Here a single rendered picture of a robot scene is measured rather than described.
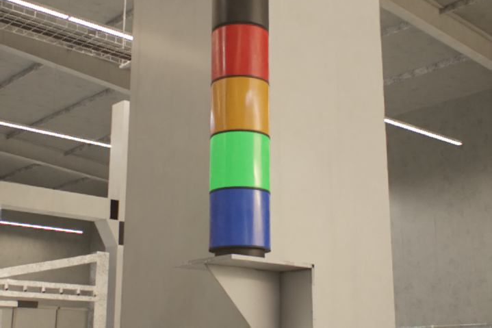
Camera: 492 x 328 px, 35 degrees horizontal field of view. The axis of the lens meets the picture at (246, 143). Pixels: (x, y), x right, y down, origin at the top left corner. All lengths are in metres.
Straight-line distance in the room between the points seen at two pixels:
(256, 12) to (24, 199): 11.40
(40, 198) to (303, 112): 11.39
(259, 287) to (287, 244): 0.12
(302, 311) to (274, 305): 0.03
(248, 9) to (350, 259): 0.34
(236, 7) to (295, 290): 0.30
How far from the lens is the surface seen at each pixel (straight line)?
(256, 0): 0.84
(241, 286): 0.78
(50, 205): 12.36
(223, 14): 0.84
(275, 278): 0.82
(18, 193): 12.14
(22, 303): 11.91
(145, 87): 1.09
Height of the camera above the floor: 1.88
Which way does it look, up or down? 16 degrees up
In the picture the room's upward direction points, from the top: straight up
